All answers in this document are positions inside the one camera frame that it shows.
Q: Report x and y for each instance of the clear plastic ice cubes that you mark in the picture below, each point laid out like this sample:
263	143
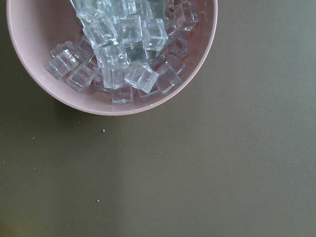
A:
76	63

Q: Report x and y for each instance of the metal ice scoop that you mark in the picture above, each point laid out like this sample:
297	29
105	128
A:
122	32

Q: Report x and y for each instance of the pink bowl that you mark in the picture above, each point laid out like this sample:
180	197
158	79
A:
35	26

